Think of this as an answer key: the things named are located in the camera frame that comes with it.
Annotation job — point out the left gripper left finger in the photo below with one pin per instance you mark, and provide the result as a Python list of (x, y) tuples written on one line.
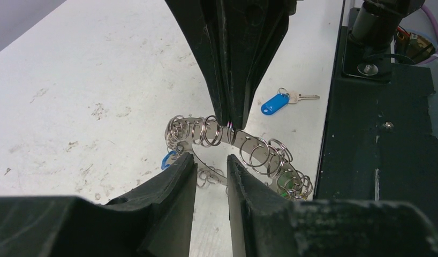
[(153, 219)]

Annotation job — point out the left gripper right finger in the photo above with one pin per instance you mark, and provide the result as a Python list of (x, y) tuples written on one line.
[(263, 223)]

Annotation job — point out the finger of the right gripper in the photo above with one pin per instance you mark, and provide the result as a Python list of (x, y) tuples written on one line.
[(198, 22), (252, 32)]

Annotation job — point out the key with blue tag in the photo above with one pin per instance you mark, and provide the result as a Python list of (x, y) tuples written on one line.
[(282, 98), (169, 159)]

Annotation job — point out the key with green tag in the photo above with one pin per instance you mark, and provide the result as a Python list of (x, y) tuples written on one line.
[(289, 187)]

